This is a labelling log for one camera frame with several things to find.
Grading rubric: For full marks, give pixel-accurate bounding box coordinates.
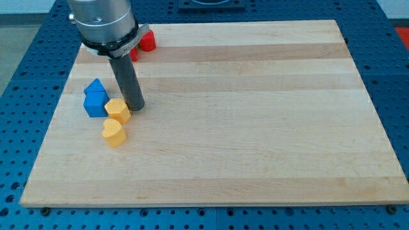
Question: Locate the blue cube block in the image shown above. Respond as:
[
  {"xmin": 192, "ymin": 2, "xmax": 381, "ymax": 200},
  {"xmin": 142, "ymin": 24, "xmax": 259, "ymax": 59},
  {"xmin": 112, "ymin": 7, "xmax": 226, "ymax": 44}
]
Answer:
[{"xmin": 83, "ymin": 92, "xmax": 109, "ymax": 118}]

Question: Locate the yellow heart block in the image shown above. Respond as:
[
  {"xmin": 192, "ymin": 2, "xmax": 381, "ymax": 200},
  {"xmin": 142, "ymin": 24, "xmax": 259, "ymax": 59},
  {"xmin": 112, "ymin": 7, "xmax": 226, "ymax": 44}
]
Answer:
[{"xmin": 102, "ymin": 118, "xmax": 127, "ymax": 148}]

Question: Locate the red star block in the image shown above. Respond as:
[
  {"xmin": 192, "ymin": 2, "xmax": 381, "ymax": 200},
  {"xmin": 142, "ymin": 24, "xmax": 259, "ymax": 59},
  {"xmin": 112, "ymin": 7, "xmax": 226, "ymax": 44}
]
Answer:
[{"xmin": 129, "ymin": 47, "xmax": 138, "ymax": 62}]

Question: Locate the yellow hexagon block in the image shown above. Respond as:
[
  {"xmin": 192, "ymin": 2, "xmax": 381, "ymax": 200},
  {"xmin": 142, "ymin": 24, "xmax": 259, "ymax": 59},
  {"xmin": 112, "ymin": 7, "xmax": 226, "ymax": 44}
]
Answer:
[{"xmin": 104, "ymin": 98, "xmax": 131, "ymax": 125}]

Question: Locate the red cylinder block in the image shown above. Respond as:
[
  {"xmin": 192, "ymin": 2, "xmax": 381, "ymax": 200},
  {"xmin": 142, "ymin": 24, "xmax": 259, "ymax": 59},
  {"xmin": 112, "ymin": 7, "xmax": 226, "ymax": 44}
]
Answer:
[{"xmin": 139, "ymin": 30, "xmax": 157, "ymax": 52}]

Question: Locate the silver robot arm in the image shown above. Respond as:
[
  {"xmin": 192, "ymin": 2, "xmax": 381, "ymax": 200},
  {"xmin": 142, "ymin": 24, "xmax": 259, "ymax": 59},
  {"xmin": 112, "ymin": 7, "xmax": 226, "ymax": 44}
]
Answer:
[{"xmin": 68, "ymin": 0, "xmax": 150, "ymax": 59}]

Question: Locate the wooden board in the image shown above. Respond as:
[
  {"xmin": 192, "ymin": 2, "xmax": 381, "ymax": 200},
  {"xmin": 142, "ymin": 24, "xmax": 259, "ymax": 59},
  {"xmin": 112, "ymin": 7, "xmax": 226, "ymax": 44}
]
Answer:
[{"xmin": 20, "ymin": 20, "xmax": 408, "ymax": 208}]

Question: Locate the blue triangle block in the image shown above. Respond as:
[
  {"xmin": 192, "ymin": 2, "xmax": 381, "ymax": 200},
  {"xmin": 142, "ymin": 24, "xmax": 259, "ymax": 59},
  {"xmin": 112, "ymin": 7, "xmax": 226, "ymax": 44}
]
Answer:
[{"xmin": 84, "ymin": 78, "xmax": 106, "ymax": 95}]

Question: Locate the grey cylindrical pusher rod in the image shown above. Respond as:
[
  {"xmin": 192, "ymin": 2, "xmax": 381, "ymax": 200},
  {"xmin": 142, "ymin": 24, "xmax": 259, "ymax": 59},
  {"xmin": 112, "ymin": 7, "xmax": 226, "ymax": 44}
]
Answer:
[{"xmin": 109, "ymin": 54, "xmax": 145, "ymax": 111}]

